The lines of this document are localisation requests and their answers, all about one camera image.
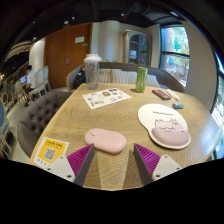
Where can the green drink can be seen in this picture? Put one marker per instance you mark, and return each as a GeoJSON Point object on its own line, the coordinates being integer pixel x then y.
{"type": "Point", "coordinates": [141, 80]}

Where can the white dining chair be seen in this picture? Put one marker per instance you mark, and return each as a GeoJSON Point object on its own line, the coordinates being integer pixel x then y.
{"type": "Point", "coordinates": [46, 76]}
{"type": "Point", "coordinates": [40, 81]}

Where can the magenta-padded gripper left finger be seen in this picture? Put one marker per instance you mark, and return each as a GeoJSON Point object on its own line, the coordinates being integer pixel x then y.
{"type": "Point", "coordinates": [63, 166]}

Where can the white door sign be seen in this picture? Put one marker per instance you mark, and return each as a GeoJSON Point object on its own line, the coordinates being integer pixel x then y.
{"type": "Point", "coordinates": [79, 39]}

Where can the large side window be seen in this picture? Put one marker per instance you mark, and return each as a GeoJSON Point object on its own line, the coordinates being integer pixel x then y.
{"type": "Point", "coordinates": [219, 110]}

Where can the laptop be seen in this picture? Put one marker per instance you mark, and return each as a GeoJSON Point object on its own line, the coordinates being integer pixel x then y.
{"type": "Point", "coordinates": [23, 79]}

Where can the white mouse pad pink rest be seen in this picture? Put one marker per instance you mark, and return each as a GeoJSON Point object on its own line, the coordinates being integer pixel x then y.
{"type": "Point", "coordinates": [160, 120]}

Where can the grey tufted armchair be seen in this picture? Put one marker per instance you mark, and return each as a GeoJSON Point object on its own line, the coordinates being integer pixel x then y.
{"type": "Point", "coordinates": [36, 116]}

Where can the person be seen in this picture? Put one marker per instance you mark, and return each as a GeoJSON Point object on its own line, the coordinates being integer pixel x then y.
{"type": "Point", "coordinates": [31, 78]}

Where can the white sticker sheet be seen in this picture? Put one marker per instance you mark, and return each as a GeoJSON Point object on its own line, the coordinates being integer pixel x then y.
{"type": "Point", "coordinates": [106, 98]}

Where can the striped cushion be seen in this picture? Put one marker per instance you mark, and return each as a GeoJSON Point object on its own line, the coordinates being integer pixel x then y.
{"type": "Point", "coordinates": [105, 76]}
{"type": "Point", "coordinates": [123, 76]}
{"type": "Point", "coordinates": [152, 81]}

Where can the beige glass-door cabinet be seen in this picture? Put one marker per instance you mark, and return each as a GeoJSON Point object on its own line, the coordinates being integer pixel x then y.
{"type": "Point", "coordinates": [137, 48]}

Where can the yellow code card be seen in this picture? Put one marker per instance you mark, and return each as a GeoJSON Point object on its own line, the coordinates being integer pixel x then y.
{"type": "Point", "coordinates": [50, 151]}

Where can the brown wooden door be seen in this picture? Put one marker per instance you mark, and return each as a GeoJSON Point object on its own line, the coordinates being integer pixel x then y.
{"type": "Point", "coordinates": [61, 56]}

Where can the grey curved sofa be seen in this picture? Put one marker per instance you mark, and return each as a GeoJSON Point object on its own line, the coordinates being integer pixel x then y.
{"type": "Point", "coordinates": [166, 78]}

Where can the black-framed window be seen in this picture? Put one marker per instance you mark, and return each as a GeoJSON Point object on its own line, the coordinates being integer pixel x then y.
{"type": "Point", "coordinates": [175, 53]}

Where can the white tube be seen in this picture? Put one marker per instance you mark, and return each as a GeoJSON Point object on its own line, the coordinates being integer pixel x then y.
{"type": "Point", "coordinates": [173, 95]}

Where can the clear shaker bottle white lid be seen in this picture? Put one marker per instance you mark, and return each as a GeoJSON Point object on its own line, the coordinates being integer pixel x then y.
{"type": "Point", "coordinates": [92, 73]}

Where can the black and red box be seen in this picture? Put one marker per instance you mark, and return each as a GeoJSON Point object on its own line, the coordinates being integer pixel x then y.
{"type": "Point", "coordinates": [161, 94]}

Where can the pink computer mouse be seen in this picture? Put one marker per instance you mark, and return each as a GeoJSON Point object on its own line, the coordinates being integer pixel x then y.
{"type": "Point", "coordinates": [105, 140]}

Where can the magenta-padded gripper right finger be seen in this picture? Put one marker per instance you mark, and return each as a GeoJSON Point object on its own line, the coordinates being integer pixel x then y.
{"type": "Point", "coordinates": [163, 166]}

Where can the blue-backed chair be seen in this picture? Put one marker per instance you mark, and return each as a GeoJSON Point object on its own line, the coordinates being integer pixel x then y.
{"type": "Point", "coordinates": [2, 120]}

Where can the small teal eraser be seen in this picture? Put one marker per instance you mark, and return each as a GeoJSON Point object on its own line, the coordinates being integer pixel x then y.
{"type": "Point", "coordinates": [177, 105]}

